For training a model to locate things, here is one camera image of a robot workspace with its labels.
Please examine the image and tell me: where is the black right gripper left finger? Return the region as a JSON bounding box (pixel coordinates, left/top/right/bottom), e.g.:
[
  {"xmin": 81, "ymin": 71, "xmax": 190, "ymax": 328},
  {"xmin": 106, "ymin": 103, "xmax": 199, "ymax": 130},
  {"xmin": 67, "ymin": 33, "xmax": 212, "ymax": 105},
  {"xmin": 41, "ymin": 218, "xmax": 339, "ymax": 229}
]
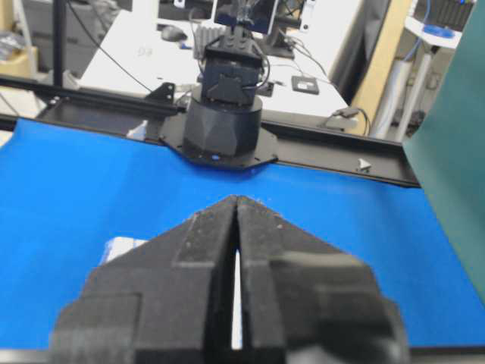
[{"xmin": 49, "ymin": 196, "xmax": 237, "ymax": 363}]

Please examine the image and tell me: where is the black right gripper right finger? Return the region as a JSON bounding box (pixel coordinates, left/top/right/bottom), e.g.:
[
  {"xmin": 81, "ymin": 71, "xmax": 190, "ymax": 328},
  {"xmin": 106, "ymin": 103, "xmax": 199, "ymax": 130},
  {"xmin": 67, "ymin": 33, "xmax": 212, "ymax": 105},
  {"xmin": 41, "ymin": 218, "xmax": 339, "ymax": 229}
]
[{"xmin": 237, "ymin": 196, "xmax": 411, "ymax": 363}]

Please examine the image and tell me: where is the blue white striped towel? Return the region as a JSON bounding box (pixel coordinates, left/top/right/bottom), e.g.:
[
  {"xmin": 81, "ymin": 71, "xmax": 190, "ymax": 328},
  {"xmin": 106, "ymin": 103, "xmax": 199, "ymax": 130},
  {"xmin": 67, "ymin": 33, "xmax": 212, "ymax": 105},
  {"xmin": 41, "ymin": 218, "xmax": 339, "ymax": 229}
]
[{"xmin": 101, "ymin": 237, "xmax": 146, "ymax": 264}]

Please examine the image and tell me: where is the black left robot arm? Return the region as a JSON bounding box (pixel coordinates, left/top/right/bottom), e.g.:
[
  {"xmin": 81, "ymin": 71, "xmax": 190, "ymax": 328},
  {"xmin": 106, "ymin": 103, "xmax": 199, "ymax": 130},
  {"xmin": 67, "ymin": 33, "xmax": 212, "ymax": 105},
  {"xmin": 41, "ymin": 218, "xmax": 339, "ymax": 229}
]
[{"xmin": 158, "ymin": 26, "xmax": 278, "ymax": 170}]

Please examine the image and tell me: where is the blue table mat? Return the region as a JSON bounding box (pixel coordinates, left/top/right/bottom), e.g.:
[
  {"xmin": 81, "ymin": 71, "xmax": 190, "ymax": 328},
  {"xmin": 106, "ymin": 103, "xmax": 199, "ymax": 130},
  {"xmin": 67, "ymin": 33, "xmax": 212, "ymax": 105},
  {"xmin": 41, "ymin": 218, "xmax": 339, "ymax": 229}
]
[{"xmin": 1, "ymin": 120, "xmax": 484, "ymax": 350}]

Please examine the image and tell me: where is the green backdrop sheet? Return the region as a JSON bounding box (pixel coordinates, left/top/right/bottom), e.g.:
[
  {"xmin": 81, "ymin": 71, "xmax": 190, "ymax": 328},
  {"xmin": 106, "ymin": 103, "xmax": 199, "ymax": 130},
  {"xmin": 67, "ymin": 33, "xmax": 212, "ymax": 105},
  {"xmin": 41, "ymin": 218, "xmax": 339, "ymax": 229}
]
[{"xmin": 404, "ymin": 1, "xmax": 484, "ymax": 298}]

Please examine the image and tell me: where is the black flat box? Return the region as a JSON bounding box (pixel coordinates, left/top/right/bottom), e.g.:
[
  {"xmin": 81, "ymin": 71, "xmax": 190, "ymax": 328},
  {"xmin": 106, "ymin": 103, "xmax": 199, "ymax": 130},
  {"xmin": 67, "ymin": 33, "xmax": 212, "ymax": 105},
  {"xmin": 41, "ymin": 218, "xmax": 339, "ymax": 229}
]
[{"xmin": 291, "ymin": 76, "xmax": 319, "ymax": 95}]

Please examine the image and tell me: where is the white background desk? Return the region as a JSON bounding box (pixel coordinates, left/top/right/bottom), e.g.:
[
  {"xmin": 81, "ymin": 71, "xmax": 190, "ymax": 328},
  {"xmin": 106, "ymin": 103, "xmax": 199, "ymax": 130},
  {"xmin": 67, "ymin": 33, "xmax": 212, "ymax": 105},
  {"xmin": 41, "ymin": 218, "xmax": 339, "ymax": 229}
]
[{"xmin": 81, "ymin": 1, "xmax": 371, "ymax": 134}]

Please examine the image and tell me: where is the black monitor stand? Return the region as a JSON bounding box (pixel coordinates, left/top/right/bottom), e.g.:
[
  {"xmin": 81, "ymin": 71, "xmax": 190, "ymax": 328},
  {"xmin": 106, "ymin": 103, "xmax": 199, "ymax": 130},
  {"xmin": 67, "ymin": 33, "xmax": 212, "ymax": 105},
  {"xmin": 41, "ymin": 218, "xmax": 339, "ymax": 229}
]
[{"xmin": 261, "ymin": 15, "xmax": 294, "ymax": 59}]

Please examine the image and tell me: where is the black computer mouse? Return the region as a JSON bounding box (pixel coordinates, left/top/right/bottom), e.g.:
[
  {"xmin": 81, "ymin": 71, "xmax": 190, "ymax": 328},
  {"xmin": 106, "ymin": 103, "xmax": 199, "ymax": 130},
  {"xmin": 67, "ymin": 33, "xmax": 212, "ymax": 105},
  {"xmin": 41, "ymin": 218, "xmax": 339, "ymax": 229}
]
[{"xmin": 161, "ymin": 25, "xmax": 187, "ymax": 42}]

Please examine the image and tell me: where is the black aluminium frame rail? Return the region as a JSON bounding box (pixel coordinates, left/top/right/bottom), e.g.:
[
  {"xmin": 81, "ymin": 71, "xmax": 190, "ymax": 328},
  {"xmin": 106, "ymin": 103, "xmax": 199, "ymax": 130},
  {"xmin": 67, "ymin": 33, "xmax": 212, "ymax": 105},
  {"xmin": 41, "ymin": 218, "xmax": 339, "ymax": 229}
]
[{"xmin": 1, "ymin": 76, "xmax": 419, "ymax": 187}]

